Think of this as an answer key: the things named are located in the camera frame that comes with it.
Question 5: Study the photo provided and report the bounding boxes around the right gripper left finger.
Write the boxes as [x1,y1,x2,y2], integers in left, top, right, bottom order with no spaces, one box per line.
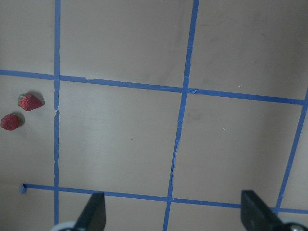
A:
[74,192,106,231]

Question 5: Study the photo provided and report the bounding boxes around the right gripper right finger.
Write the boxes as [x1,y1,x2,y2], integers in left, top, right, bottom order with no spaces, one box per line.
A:
[241,190,286,231]

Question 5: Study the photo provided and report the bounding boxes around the plain red strawberry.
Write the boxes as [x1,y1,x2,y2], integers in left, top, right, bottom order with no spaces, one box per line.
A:
[0,114,20,131]

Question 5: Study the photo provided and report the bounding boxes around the strawberry with green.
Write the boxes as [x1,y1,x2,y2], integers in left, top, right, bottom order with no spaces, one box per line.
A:
[17,93,43,111]

